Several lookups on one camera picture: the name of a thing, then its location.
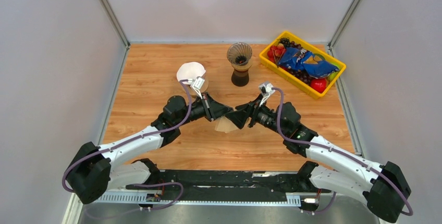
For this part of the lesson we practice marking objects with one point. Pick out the aluminium frame rail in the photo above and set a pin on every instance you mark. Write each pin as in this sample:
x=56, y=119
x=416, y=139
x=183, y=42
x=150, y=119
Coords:
x=147, y=196

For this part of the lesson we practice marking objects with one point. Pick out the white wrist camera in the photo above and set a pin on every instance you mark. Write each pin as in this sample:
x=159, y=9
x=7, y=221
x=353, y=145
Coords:
x=266, y=91
x=196, y=85

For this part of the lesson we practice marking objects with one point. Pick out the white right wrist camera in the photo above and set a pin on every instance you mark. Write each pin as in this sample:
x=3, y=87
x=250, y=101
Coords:
x=266, y=91

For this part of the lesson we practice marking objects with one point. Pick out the wooden ring dripper holder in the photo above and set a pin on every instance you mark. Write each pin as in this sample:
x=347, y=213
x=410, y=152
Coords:
x=204, y=86

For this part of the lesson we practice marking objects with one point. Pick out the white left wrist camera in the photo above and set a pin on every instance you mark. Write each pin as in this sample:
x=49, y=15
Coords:
x=196, y=85

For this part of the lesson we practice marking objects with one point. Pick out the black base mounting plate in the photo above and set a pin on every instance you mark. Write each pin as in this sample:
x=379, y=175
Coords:
x=229, y=186

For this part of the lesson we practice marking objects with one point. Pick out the dark grape bunch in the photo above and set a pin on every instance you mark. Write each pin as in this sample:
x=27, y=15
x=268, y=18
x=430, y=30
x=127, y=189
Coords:
x=300, y=74

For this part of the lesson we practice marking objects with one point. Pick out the red apple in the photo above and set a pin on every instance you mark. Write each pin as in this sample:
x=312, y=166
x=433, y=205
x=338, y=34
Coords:
x=319, y=85

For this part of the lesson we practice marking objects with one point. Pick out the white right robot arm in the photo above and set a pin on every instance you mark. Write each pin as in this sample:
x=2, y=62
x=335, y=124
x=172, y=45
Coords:
x=345, y=167

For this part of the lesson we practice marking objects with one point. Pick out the brown paper coffee filter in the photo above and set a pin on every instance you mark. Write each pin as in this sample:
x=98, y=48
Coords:
x=225, y=125

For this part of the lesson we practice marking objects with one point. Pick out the green apple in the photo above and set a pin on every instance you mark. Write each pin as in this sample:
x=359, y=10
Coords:
x=335, y=72

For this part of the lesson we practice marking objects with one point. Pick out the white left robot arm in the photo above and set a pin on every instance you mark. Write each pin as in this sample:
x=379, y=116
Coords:
x=97, y=169

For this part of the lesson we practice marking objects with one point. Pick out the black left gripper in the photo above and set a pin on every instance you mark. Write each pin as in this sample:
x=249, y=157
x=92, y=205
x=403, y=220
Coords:
x=212, y=109

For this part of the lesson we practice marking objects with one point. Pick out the white paper coffee filter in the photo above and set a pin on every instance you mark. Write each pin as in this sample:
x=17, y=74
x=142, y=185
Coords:
x=190, y=71

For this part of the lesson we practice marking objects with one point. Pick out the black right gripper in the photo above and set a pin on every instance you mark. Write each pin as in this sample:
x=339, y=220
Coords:
x=239, y=117

